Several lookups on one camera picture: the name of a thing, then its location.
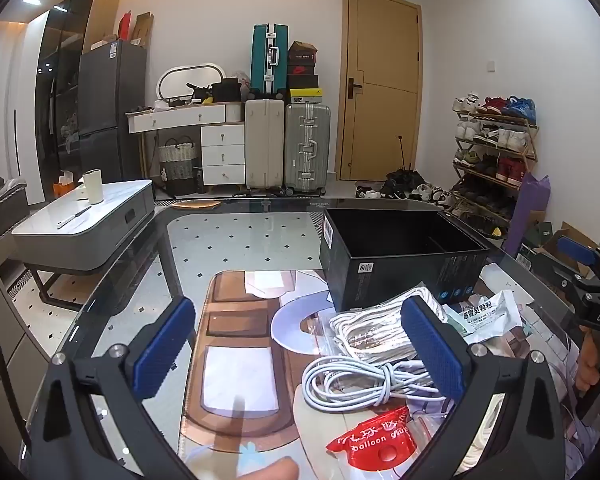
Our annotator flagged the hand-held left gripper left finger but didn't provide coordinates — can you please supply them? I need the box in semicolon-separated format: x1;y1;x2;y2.
27;295;197;480

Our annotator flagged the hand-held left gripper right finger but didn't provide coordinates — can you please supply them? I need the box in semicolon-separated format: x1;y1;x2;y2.
400;295;567;480

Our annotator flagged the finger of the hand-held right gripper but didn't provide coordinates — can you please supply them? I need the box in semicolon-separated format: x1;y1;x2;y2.
531;251;589;297
556;235;600;287

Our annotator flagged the zip bag of white rope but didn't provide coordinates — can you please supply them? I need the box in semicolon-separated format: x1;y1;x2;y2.
329;284;452;367

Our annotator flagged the green white medicine sachet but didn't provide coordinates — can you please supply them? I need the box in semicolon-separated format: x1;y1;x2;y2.
444;289;524;343

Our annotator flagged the black cardboard box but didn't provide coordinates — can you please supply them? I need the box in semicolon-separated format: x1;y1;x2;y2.
320;207;491;313

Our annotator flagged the white charging cable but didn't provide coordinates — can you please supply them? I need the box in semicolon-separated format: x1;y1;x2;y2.
301;354;457;412

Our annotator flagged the red glue packet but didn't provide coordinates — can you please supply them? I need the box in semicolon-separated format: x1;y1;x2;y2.
325;406;417;480

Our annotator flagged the person's right hand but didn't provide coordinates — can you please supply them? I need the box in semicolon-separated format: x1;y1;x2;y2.
576;329;600;406

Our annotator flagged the open cardboard box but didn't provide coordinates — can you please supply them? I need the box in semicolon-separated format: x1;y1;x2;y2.
520;210;600;281

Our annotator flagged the purple yoga mat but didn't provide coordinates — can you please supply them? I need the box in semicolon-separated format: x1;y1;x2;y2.
502;172;551;257

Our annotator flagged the printed cartoon desk mat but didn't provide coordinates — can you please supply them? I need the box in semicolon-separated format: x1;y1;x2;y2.
177;266;586;480

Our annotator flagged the white grey coffee table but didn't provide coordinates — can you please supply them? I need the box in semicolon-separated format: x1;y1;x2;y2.
10;178;156;312

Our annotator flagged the shoe rack with shoes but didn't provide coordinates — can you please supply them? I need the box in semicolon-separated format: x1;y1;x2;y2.
452;92;539;222

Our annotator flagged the grey side cabinet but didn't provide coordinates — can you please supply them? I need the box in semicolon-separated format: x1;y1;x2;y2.
0;251;49;462

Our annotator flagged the scattered sneakers group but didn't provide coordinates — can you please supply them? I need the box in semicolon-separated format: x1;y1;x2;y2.
354;170;457;209

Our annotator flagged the thin metal tool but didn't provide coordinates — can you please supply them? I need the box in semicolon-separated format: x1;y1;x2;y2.
57;204;92;229

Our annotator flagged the black umbrella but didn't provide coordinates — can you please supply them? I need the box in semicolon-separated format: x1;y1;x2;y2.
384;135;427;193

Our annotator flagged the cream cup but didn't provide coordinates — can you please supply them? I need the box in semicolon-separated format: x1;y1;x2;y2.
82;168;105;206

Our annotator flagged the woven laundry basket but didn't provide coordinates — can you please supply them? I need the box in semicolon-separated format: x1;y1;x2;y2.
158;137;199;197

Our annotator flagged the orange tissue box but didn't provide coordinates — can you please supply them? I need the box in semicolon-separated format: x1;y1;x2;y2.
52;170;76;199

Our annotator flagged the grey sofa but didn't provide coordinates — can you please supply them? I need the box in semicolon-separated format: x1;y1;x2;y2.
0;168;31;257

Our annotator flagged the white dressing table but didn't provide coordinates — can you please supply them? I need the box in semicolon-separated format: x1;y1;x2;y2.
125;101;246;197

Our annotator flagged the beige suitcase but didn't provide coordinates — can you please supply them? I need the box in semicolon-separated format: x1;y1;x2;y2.
243;98;286;194

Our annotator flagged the silver suitcase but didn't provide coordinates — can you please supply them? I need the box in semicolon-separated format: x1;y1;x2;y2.
283;102;332;197

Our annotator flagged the grey refrigerator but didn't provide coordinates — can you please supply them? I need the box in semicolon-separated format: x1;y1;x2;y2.
77;40;149;187

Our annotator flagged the wooden door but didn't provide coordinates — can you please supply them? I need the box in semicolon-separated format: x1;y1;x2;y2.
337;0;422;184

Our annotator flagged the black handbag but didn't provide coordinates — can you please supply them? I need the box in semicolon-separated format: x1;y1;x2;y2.
210;77;242;104

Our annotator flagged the oval white-framed mirror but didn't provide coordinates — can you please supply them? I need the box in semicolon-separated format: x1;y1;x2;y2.
158;62;226;109

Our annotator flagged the white wardrobe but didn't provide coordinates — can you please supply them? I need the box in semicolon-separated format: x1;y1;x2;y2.
11;10;51;202

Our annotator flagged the black glass cabinet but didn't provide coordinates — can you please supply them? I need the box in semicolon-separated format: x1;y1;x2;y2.
34;0;102;202

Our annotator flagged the yellow black shoe box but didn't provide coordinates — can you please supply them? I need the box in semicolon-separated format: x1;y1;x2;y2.
288;87;324;106

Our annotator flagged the teal suitcase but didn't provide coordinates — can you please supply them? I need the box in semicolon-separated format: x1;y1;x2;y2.
250;23;289;99

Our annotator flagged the flat cardboard carton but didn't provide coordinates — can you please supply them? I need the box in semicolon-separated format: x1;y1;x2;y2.
132;12;154;47

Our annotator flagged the brown open shoe box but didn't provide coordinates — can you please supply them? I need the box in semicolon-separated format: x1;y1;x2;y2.
287;40;319;65

